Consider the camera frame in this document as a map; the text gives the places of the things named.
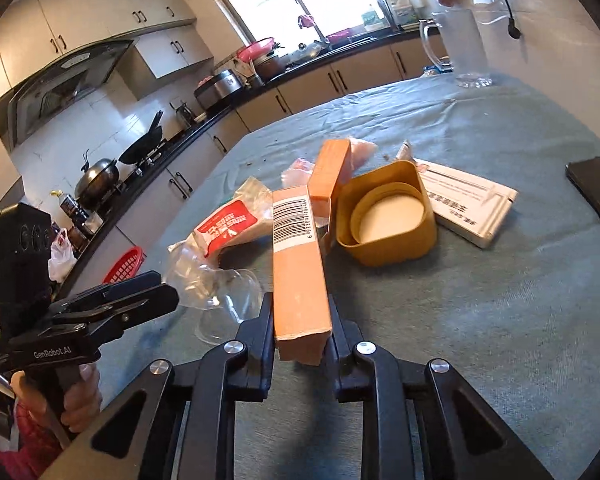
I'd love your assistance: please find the white paper medicine packet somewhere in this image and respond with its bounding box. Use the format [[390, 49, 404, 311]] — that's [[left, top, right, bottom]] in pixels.
[[396, 141, 518, 249]]

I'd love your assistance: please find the silver rice cooker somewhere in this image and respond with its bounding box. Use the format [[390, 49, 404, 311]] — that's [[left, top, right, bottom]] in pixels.
[[194, 70, 244, 112]]

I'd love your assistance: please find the clear plastic bag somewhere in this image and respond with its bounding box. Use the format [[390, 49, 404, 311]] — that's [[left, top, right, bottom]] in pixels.
[[163, 240, 263, 344]]

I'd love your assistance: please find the black wok pan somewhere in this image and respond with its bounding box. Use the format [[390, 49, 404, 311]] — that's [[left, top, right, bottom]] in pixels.
[[119, 110, 163, 165]]

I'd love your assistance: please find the grey-blue tablecloth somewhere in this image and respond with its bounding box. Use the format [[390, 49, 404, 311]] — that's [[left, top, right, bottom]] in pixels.
[[69, 71, 600, 480]]

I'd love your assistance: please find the range hood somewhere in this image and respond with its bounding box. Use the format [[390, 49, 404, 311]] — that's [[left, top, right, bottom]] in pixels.
[[7, 39, 134, 146]]

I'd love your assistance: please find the clear glass pitcher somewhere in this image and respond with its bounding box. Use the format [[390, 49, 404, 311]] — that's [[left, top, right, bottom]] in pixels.
[[419, 9, 493, 89]]

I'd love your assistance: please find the pink colander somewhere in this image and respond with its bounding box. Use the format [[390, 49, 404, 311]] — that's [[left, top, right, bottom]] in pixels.
[[236, 37, 275, 63]]

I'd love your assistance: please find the left hand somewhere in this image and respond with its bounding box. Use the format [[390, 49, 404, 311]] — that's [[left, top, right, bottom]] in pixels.
[[10, 363, 102, 434]]

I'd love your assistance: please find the yellow square container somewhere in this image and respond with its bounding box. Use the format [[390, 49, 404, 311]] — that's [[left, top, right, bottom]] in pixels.
[[336, 160, 438, 268]]

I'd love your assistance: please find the steel pot with lid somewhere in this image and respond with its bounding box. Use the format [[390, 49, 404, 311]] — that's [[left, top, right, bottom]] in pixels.
[[74, 151, 120, 210]]

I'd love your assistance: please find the dark sauce bottle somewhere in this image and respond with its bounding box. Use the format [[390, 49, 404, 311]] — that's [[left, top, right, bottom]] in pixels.
[[50, 190, 93, 240]]

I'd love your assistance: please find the red plastic mesh basket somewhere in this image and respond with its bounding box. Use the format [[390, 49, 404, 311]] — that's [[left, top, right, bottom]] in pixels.
[[102, 246, 145, 284]]

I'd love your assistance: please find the white plastic bag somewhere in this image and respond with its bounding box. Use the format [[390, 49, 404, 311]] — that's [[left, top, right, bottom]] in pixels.
[[48, 229, 76, 284]]

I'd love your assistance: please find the orange cardboard box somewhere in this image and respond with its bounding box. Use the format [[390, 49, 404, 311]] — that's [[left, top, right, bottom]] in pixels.
[[272, 186, 332, 366]]

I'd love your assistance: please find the red white snack wrapper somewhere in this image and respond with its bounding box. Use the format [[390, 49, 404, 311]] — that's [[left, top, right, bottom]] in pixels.
[[169, 177, 273, 260]]

